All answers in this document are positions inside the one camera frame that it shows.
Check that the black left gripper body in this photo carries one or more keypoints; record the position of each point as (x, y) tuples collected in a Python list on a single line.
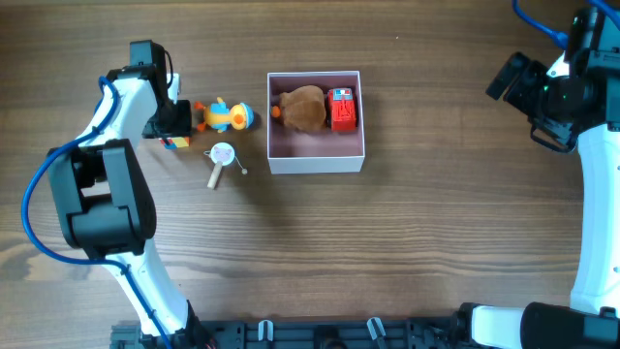
[(170, 123)]

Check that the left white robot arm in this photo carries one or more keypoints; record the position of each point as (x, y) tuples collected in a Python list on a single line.
[(102, 199)]

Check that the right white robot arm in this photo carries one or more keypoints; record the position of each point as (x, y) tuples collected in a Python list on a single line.
[(591, 320)]

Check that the brown plush toy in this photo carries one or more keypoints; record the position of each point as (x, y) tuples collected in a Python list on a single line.
[(303, 109)]

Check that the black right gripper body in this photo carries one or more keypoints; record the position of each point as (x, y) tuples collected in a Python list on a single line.
[(525, 83)]

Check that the colourful puzzle cube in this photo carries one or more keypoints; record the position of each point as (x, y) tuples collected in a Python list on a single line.
[(175, 142)]

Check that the red toy fire truck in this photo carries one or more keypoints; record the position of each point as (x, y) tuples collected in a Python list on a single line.
[(342, 110)]

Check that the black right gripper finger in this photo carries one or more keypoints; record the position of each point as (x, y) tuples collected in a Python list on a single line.
[(527, 90), (512, 69)]

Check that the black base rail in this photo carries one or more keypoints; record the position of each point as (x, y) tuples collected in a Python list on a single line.
[(416, 333)]

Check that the white wooden rattle drum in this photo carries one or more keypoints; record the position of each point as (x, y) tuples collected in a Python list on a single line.
[(221, 155)]

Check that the white box pink inside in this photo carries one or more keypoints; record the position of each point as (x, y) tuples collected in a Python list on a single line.
[(290, 152)]

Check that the yellow duck toy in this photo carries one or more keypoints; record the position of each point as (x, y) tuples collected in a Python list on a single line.
[(218, 116)]

